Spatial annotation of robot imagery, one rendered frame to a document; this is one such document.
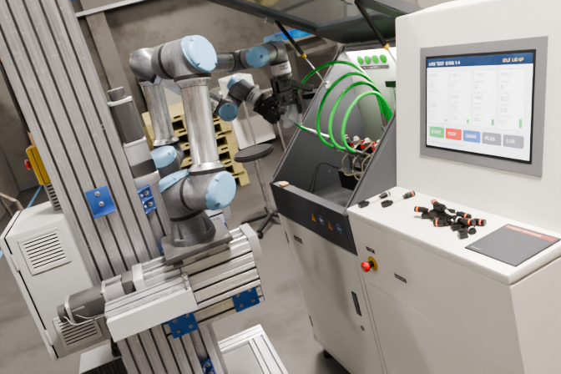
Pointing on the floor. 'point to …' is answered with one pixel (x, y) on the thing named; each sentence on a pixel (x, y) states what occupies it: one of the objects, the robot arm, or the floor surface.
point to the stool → (259, 180)
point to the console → (410, 357)
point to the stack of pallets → (227, 145)
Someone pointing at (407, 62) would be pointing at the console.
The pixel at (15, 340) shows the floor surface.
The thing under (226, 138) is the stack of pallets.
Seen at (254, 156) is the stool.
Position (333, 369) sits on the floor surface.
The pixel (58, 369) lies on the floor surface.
